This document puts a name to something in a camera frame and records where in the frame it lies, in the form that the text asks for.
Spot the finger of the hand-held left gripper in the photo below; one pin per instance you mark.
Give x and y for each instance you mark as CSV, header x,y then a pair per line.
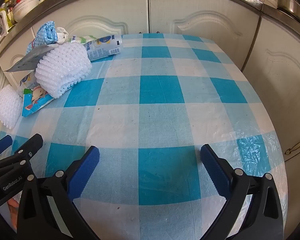
x,y
1,146
30,143

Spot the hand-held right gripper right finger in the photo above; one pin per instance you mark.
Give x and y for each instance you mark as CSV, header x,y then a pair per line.
x,y
214,170

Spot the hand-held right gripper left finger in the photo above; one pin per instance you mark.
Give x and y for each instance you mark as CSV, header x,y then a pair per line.
x,y
86,172

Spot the red plastic basin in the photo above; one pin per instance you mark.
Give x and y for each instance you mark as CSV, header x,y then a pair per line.
x,y
14,205

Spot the small white foam net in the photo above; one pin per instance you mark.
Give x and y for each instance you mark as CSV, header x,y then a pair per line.
x,y
6,107

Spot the blue green cartoon packet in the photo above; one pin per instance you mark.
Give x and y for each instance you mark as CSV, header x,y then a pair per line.
x,y
36,102

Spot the white blue printed packet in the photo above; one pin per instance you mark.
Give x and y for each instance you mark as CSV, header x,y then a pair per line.
x,y
27,81

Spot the large white foam net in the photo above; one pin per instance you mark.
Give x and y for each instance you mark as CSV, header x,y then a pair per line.
x,y
62,67

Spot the grey card package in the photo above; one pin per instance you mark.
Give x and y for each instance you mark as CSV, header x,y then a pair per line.
x,y
27,60

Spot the blue white checked cloth bag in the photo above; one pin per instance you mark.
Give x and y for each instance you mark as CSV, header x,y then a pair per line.
x,y
43,36

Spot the white cloth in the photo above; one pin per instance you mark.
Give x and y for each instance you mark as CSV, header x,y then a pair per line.
x,y
62,36

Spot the green white packet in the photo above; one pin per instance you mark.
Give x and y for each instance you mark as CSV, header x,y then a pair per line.
x,y
86,38

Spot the white blue drink can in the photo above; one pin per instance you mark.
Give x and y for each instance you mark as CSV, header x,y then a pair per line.
x,y
102,48

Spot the white cabinet door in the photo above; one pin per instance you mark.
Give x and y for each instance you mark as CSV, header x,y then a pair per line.
x,y
202,12
102,10
12,57
277,80

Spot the blue white checked tablecloth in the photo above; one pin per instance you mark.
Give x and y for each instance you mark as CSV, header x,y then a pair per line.
x,y
160,90

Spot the row of condiment bottles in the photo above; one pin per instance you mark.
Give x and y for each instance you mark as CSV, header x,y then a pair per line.
x,y
9,12

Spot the steel kettle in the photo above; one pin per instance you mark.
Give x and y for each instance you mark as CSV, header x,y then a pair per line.
x,y
289,6

